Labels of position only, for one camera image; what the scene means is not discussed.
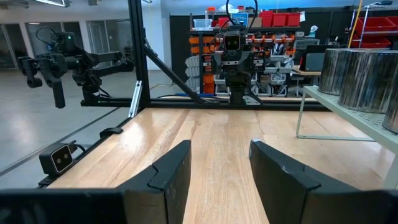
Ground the silver glass candle jar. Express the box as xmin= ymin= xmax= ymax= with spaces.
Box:
xmin=318 ymin=48 xmax=354 ymax=96
xmin=338 ymin=49 xmax=398 ymax=114
xmin=381 ymin=67 xmax=398 ymax=134

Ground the yellow hanging cable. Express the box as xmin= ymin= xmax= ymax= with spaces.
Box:
xmin=347 ymin=0 xmax=364 ymax=49

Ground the black table clamp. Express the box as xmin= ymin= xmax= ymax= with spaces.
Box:
xmin=99 ymin=126 xmax=124 ymax=139

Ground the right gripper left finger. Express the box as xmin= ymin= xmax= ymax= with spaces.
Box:
xmin=116 ymin=139 xmax=192 ymax=224

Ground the wooden background table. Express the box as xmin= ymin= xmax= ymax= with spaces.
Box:
xmin=291 ymin=65 xmax=322 ymax=78

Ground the clear plastic bin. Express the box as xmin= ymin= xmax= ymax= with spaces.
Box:
xmin=193 ymin=18 xmax=213 ymax=31

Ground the black table-level camera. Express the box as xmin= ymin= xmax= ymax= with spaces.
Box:
xmin=39 ymin=142 xmax=77 ymax=177

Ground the silver frame bracket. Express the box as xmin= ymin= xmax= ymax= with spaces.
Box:
xmin=128 ymin=80 xmax=144 ymax=119

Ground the orange parts bin rack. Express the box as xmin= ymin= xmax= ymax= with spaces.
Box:
xmin=185 ymin=27 xmax=298 ymax=98

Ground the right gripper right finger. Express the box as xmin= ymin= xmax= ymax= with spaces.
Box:
xmin=248 ymin=139 xmax=398 ymax=224

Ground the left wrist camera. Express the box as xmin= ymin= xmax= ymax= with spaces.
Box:
xmin=223 ymin=30 xmax=243 ymax=52

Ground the red bin rack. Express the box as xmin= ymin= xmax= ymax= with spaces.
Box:
xmin=349 ymin=4 xmax=398 ymax=50

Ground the black aluminium rig frame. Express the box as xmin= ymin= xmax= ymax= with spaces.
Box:
xmin=37 ymin=0 xmax=330 ymax=189

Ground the row of red bins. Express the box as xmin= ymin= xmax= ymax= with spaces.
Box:
xmin=259 ymin=11 xmax=302 ymax=28

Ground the mint green perforated metal shelf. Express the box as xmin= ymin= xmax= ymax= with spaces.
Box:
xmin=295 ymin=85 xmax=398 ymax=190

